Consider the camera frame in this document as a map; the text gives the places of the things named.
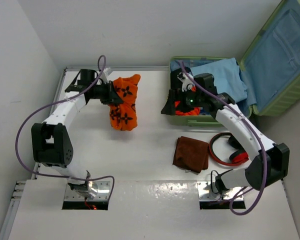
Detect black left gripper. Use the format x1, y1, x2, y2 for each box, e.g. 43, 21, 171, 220
89, 80, 124, 105

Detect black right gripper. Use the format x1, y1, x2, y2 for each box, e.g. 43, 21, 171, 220
161, 87, 204, 116

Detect orange black patterned cloth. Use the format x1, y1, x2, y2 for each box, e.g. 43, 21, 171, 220
109, 74, 141, 131

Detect black pouch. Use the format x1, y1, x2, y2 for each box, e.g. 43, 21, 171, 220
170, 68, 185, 91

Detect plain orange cloth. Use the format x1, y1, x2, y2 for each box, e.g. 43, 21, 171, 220
174, 101, 201, 116

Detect light blue garment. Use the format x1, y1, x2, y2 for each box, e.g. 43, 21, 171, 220
190, 58, 248, 103

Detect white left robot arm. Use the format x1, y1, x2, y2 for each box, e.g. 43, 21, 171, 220
31, 68, 123, 198

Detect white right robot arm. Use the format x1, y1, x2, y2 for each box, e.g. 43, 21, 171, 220
161, 70, 290, 194

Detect brown folded towel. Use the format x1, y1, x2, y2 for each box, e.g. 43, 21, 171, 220
172, 136, 209, 174

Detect red black headphones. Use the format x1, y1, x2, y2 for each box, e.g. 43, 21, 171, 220
208, 132, 249, 167

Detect green suitcase blue lining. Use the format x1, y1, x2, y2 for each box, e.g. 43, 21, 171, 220
169, 0, 300, 127

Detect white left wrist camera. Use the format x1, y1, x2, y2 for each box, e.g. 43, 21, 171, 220
99, 67, 113, 84

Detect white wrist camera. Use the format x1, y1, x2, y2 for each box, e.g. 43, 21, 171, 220
99, 67, 113, 84
177, 72, 194, 92

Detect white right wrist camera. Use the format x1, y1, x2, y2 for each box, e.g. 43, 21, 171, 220
177, 72, 194, 92

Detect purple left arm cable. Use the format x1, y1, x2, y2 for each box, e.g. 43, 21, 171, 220
15, 54, 115, 201

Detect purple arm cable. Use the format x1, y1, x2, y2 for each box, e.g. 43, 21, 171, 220
178, 59, 269, 216
15, 54, 115, 201

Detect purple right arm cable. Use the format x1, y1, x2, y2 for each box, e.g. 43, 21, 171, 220
178, 59, 269, 216

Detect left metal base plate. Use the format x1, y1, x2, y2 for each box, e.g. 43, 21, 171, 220
64, 181, 111, 202

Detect metal base plate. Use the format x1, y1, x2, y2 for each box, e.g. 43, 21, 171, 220
64, 181, 111, 202
197, 180, 242, 203

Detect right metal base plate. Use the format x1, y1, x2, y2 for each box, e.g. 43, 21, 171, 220
197, 180, 242, 203

